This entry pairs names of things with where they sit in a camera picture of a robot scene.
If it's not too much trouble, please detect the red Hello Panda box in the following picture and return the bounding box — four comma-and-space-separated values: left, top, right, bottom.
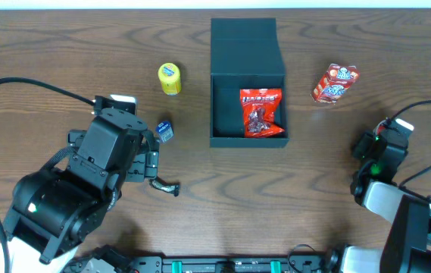
311, 64, 360, 104

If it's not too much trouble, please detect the yellow round container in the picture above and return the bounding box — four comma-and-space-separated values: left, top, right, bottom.
158, 63, 182, 96

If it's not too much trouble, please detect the red Hacks candy bag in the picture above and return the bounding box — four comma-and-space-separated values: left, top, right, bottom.
239, 89, 285, 138

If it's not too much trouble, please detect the black gift box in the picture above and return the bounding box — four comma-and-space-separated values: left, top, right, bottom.
210, 18, 289, 148

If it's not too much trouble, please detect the red Pringles can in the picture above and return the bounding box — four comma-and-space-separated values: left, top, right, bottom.
373, 120, 387, 136

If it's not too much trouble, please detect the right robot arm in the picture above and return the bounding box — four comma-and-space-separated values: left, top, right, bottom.
339, 125, 431, 272

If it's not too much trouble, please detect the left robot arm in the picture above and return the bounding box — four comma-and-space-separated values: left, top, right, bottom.
0, 108, 159, 272

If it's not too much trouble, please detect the blue Eclipse gum pack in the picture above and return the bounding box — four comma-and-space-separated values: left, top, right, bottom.
156, 121, 174, 143

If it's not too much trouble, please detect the dark wrapped candy bar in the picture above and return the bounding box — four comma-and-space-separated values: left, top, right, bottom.
149, 177, 180, 196

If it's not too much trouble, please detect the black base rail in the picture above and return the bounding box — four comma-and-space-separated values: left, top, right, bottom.
61, 244, 343, 273

